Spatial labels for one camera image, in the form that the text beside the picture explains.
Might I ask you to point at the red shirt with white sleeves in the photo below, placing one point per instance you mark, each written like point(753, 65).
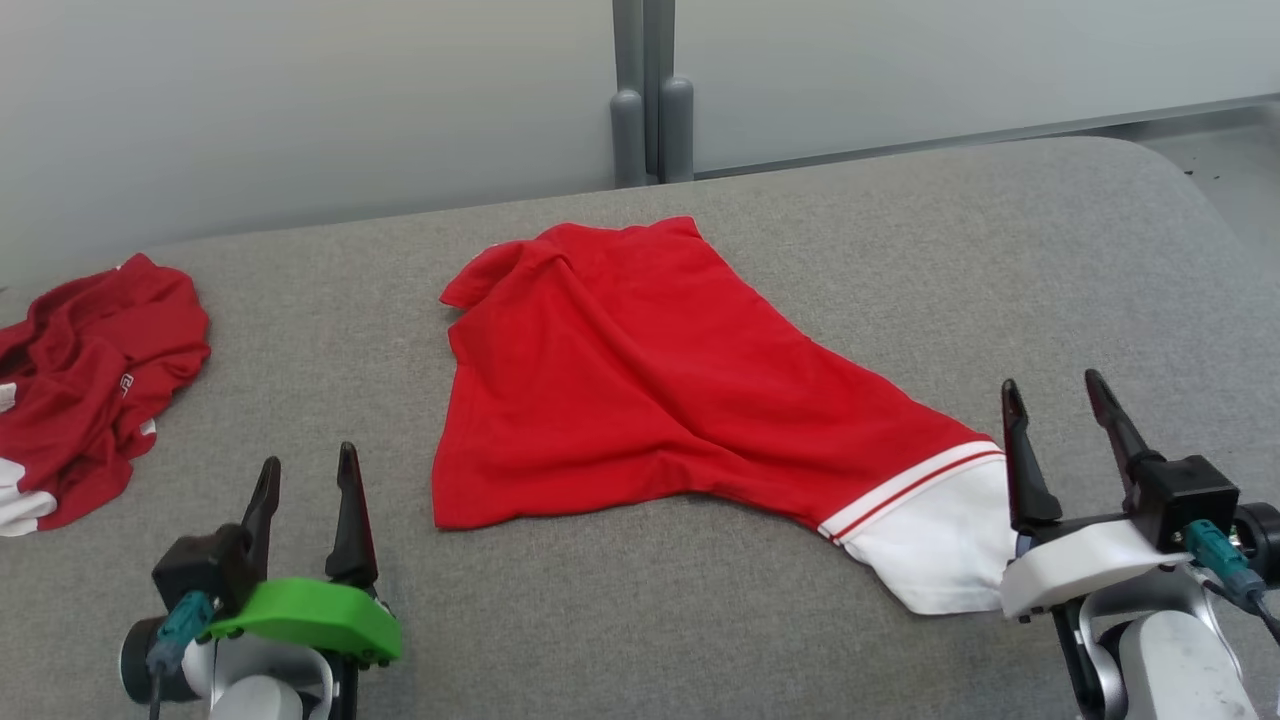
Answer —
point(650, 400)

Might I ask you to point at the grey partition base rail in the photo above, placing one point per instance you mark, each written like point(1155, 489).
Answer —
point(1000, 135)

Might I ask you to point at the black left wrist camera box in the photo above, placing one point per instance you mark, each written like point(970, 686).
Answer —
point(195, 570)

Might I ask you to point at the red shorts with white stripe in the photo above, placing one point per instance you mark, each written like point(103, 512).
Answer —
point(90, 400)

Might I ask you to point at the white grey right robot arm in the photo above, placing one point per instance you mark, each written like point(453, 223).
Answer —
point(1170, 660)

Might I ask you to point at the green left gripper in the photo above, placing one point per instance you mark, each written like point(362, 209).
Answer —
point(320, 620)

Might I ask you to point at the grey metal partition post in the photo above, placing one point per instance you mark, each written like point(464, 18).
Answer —
point(677, 120)
point(627, 130)

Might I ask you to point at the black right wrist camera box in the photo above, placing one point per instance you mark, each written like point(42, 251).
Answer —
point(1190, 495)

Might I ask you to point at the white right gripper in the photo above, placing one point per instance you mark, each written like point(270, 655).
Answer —
point(1080, 565)

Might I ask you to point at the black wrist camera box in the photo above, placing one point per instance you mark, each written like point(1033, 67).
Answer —
point(1190, 495)
point(195, 570)

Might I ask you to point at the frosted partition panel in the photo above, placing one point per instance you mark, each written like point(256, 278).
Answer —
point(1000, 60)
point(300, 100)

